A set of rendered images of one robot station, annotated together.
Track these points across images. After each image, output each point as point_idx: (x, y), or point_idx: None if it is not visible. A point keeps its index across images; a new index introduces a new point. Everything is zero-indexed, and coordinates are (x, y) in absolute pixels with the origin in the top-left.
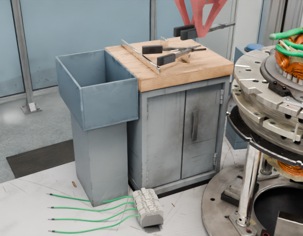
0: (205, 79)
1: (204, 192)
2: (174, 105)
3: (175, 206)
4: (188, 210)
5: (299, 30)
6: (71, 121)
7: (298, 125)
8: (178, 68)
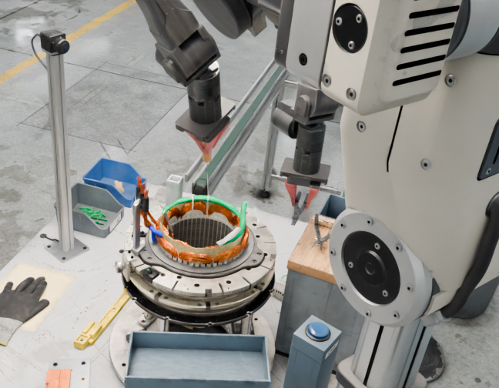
0: None
1: (266, 321)
2: None
3: (276, 312)
4: (265, 313)
5: (239, 225)
6: None
7: None
8: (312, 235)
